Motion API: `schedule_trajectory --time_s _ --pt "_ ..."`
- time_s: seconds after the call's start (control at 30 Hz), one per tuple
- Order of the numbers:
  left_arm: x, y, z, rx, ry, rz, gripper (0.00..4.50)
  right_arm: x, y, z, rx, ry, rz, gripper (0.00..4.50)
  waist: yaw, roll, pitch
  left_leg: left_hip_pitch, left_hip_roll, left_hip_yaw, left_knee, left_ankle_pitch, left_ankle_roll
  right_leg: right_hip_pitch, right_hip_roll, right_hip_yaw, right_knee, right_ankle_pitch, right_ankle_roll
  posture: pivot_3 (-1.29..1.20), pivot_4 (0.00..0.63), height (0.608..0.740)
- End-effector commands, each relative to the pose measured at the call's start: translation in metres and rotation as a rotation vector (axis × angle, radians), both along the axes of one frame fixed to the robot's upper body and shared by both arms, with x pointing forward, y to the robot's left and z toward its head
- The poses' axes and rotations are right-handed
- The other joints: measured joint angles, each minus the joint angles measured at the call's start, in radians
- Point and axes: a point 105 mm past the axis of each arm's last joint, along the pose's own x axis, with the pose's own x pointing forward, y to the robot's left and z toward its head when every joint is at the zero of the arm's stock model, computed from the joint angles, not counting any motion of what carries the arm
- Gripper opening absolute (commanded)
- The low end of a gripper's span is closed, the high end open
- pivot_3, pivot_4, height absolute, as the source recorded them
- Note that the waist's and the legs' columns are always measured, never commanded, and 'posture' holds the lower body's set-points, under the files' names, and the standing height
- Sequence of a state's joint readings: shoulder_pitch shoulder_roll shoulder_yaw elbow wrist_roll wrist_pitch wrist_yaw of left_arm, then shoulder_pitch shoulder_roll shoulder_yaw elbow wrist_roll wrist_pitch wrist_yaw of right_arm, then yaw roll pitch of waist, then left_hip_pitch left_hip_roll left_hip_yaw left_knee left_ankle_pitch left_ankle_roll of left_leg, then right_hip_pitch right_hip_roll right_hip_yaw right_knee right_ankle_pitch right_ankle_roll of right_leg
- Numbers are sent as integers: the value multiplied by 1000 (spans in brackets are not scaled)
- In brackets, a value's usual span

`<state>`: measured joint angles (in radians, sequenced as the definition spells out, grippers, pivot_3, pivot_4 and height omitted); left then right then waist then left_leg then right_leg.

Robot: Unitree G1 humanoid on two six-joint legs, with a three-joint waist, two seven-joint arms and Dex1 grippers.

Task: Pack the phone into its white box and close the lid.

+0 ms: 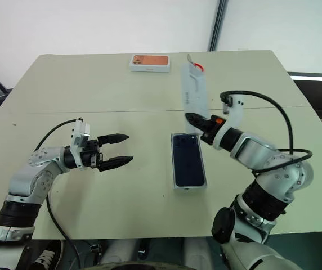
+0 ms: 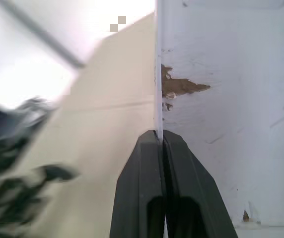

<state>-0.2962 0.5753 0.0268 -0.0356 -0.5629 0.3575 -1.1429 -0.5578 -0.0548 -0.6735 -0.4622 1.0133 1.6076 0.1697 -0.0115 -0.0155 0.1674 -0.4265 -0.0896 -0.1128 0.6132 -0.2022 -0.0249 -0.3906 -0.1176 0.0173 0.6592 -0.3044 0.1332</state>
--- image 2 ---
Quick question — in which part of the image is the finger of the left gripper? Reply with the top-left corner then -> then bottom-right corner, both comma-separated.
32,163 -> 79,184

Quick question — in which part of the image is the white phone box base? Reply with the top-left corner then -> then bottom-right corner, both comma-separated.
153,0 -> 284,238

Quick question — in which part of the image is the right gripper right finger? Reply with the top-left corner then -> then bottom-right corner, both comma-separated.
162,129 -> 239,238

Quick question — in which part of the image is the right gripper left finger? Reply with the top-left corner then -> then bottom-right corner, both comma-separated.
109,129 -> 168,238

